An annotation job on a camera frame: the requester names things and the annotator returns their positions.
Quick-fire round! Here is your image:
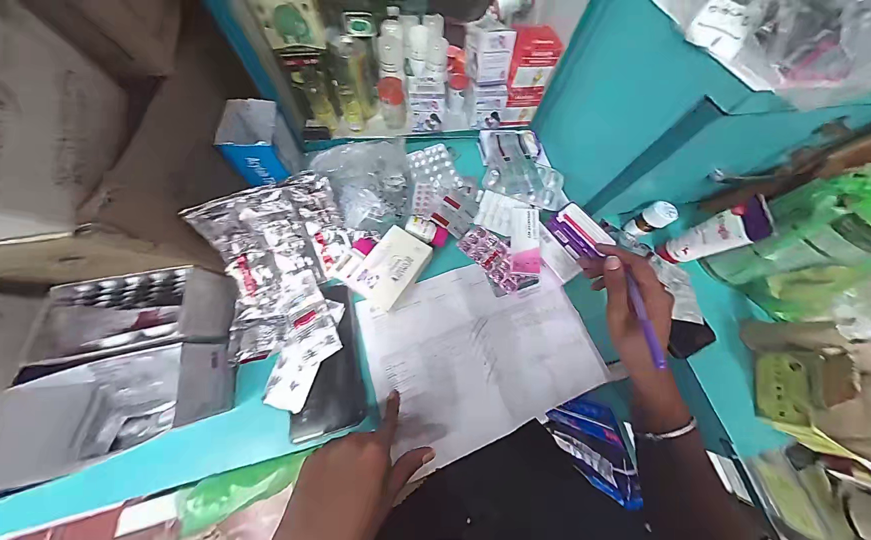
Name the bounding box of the grey box of dark blisters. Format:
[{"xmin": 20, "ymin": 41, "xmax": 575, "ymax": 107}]
[{"xmin": 14, "ymin": 264, "xmax": 239, "ymax": 387}]

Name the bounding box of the crumpled silver-white strip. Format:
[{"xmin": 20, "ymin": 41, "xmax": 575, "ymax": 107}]
[{"xmin": 648, "ymin": 252, "xmax": 705, "ymax": 326}]

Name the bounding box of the person's left hand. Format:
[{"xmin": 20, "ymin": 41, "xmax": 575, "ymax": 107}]
[{"xmin": 273, "ymin": 390, "xmax": 436, "ymax": 540}]

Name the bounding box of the grey box of silver packets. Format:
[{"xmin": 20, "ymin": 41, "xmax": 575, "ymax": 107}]
[{"xmin": 0, "ymin": 341, "xmax": 237, "ymax": 496}]

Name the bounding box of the white and pink box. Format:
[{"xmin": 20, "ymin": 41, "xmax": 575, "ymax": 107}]
[{"xmin": 509, "ymin": 207, "xmax": 542, "ymax": 277}]

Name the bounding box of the white round tablet blister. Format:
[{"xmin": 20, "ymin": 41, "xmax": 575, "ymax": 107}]
[{"xmin": 407, "ymin": 142, "xmax": 464, "ymax": 190}]

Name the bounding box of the brown cardboard box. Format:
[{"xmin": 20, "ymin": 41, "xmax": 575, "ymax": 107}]
[{"xmin": 19, "ymin": 0, "xmax": 183, "ymax": 79}]

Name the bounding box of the white strip with red label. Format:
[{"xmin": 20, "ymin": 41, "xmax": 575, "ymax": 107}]
[{"xmin": 263, "ymin": 270, "xmax": 344, "ymax": 415}]

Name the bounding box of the small bottle with pink cap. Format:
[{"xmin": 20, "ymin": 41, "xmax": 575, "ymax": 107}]
[{"xmin": 404, "ymin": 215, "xmax": 450, "ymax": 249}]

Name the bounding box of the person's right forearm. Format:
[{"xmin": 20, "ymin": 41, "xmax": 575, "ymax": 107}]
[{"xmin": 630, "ymin": 390, "xmax": 772, "ymax": 540}]

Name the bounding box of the purple pen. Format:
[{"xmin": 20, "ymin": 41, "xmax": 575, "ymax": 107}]
[{"xmin": 622, "ymin": 262, "xmax": 667, "ymax": 370}]

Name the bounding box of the black smartphone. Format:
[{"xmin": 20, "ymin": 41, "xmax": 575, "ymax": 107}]
[{"xmin": 290, "ymin": 284, "xmax": 369, "ymax": 444}]

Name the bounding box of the blue and white open box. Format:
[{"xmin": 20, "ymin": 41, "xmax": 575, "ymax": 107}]
[{"xmin": 214, "ymin": 98, "xmax": 306, "ymax": 188}]

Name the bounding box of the clear ampoule pack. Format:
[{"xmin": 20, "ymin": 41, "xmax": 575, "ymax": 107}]
[{"xmin": 481, "ymin": 132, "xmax": 570, "ymax": 212}]

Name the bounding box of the teal cabinet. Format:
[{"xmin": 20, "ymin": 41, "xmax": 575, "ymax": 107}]
[{"xmin": 533, "ymin": 0, "xmax": 871, "ymax": 226}]

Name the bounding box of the white capsule strip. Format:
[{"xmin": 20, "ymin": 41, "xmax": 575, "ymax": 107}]
[{"xmin": 473, "ymin": 189, "xmax": 531, "ymax": 238}]

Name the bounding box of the white bottle with purple cap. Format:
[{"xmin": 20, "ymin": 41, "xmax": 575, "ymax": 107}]
[{"xmin": 656, "ymin": 193, "xmax": 774, "ymax": 265}]

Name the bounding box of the light green plastic bag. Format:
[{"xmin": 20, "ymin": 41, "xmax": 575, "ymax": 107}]
[{"xmin": 175, "ymin": 448, "xmax": 315, "ymax": 538}]

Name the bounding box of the wall shelf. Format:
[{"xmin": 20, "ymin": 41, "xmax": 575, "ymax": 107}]
[{"xmin": 203, "ymin": 0, "xmax": 594, "ymax": 144}]

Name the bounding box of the white box with picture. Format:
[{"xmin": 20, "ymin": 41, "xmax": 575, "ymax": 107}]
[
  {"xmin": 407, "ymin": 77, "xmax": 448, "ymax": 135},
  {"xmin": 471, "ymin": 83, "xmax": 510, "ymax": 131},
  {"xmin": 466, "ymin": 21, "xmax": 517, "ymax": 86}
]

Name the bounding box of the blue glossy packet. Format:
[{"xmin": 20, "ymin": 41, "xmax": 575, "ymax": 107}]
[{"xmin": 544, "ymin": 393, "xmax": 644, "ymax": 512}]

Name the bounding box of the shiny pink blister strip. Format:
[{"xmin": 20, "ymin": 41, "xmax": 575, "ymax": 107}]
[{"xmin": 457, "ymin": 226, "xmax": 520, "ymax": 295}]

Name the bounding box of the yellow-green printed box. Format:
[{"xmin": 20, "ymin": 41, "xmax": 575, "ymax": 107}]
[{"xmin": 753, "ymin": 351, "xmax": 807, "ymax": 426}]

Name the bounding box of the large brown cardboard carton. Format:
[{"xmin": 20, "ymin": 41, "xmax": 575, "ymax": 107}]
[{"xmin": 75, "ymin": 0, "xmax": 264, "ymax": 277}]

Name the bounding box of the white paper sheet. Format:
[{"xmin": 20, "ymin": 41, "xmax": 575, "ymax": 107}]
[{"xmin": 355, "ymin": 262, "xmax": 612, "ymax": 483}]

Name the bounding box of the group of bottles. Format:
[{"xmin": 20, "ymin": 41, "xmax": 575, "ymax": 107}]
[{"xmin": 285, "ymin": 6, "xmax": 472, "ymax": 136}]

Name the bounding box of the large printed cardboard box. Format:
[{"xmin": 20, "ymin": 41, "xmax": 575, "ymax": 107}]
[{"xmin": 0, "ymin": 0, "xmax": 130, "ymax": 253}]

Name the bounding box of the purple and white box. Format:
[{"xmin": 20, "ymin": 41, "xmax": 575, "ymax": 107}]
[{"xmin": 546, "ymin": 201, "xmax": 618, "ymax": 262}]

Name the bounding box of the clear plastic bag with packets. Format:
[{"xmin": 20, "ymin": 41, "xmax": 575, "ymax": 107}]
[{"xmin": 654, "ymin": 0, "xmax": 871, "ymax": 108}]

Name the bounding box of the silver strip with red bands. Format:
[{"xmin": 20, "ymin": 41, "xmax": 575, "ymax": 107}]
[{"xmin": 428, "ymin": 186, "xmax": 482, "ymax": 240}]

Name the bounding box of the pile of silver medicine strips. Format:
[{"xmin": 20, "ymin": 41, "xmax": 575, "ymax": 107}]
[{"xmin": 179, "ymin": 171, "xmax": 352, "ymax": 366}]

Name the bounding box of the small bottle with white cap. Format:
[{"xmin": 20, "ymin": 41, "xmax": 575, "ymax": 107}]
[{"xmin": 621, "ymin": 199, "xmax": 680, "ymax": 240}]

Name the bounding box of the white bottle with magenta cap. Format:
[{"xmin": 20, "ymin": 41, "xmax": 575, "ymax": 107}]
[{"xmin": 329, "ymin": 237, "xmax": 378, "ymax": 282}]

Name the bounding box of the cream medicine box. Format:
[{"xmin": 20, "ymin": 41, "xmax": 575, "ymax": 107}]
[{"xmin": 345, "ymin": 225, "xmax": 433, "ymax": 313}]

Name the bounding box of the crumpled clear plastic bag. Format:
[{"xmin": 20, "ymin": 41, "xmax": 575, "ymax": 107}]
[{"xmin": 308, "ymin": 138, "xmax": 412, "ymax": 231}]

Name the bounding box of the person's right hand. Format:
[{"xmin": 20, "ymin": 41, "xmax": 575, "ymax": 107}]
[{"xmin": 579, "ymin": 243, "xmax": 676, "ymax": 410}]

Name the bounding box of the red box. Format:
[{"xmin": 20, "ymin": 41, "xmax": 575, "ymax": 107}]
[{"xmin": 506, "ymin": 24, "xmax": 564, "ymax": 126}]

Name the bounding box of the white box with purple edge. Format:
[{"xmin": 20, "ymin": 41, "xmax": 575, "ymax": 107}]
[{"xmin": 478, "ymin": 129, "xmax": 552, "ymax": 169}]

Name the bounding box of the plain small white box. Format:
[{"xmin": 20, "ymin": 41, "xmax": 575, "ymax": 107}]
[{"xmin": 115, "ymin": 491, "xmax": 180, "ymax": 538}]

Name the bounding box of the pink tablet blister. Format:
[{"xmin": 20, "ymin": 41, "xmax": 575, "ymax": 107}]
[{"xmin": 410, "ymin": 181, "xmax": 438, "ymax": 220}]

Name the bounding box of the person's body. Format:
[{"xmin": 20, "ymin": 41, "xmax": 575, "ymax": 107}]
[{"xmin": 375, "ymin": 418, "xmax": 654, "ymax": 540}]

